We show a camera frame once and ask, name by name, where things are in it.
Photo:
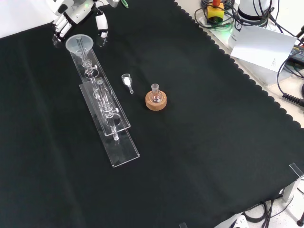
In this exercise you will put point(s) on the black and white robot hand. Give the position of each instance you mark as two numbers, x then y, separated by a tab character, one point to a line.
76	13

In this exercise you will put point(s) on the translucent plastic funnel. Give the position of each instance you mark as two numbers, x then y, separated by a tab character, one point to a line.
71	45

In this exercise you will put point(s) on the glass weighing funnel with powder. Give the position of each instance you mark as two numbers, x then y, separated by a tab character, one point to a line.
126	81

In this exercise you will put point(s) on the clear acrylic funnel stand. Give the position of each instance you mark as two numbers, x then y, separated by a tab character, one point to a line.
118	152

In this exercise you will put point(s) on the small glass round-bottom flask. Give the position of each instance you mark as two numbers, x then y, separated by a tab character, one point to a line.
156	96

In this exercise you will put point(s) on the yellow stop button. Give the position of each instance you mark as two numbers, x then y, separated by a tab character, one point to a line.
215	13

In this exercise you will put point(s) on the black bench cloth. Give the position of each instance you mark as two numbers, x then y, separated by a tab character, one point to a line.
190	154

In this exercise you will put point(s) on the pale white board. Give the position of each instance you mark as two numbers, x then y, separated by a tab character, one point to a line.
261	45

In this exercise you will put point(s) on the black power adapter box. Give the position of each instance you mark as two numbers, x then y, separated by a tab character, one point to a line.
298	52

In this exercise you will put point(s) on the white power strip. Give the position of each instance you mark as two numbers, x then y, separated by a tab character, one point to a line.
240	222

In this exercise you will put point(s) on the metal bench bracket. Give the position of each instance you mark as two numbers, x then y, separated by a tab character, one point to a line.
293	180

